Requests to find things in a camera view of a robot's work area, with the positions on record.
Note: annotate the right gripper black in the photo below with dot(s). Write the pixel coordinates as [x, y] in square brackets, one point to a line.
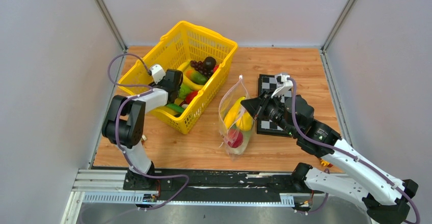
[256, 107]

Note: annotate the yellow bell pepper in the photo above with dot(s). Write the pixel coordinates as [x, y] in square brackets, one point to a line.
[245, 123]

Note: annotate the yellow banana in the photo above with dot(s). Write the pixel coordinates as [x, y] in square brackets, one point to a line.
[232, 113]
[184, 66]
[191, 84]

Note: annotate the clear zip top bag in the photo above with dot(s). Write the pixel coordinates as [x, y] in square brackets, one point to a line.
[236, 91]

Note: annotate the green lettuce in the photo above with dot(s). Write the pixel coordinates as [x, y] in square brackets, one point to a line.
[238, 151]

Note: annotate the red yellow apple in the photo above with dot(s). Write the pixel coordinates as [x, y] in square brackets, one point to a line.
[235, 138]

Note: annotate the yellow plastic basket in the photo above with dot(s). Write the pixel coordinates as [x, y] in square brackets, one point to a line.
[183, 42]

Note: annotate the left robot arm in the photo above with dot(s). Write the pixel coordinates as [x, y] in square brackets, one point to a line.
[124, 123]

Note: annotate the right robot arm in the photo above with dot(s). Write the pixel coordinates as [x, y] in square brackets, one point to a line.
[386, 199]

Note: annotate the black white checkerboard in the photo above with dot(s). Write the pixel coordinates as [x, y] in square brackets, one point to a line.
[268, 83]

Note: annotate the dark avocado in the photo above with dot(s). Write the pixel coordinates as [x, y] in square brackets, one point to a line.
[209, 63]

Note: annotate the red pepper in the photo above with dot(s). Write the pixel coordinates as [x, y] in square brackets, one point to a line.
[190, 97]

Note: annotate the orange green mango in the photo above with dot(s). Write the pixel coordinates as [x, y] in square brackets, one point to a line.
[196, 77]

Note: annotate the dark red grapes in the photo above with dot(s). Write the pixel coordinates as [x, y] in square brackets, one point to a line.
[198, 66]

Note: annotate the green vegetable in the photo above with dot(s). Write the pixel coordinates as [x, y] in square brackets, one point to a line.
[184, 91]

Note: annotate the green cucumber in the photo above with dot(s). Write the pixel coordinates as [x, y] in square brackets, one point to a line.
[178, 109]

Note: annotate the orange yellow toy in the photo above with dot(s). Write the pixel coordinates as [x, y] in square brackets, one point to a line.
[325, 163]

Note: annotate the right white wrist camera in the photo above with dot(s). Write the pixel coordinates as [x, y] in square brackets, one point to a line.
[284, 84]

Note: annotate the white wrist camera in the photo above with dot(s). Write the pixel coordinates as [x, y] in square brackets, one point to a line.
[157, 73]
[284, 84]

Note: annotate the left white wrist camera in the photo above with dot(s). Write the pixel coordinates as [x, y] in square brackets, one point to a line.
[157, 73]

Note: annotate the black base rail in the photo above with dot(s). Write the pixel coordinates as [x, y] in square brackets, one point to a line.
[222, 186]

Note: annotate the aluminium frame base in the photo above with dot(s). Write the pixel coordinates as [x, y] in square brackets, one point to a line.
[106, 186]

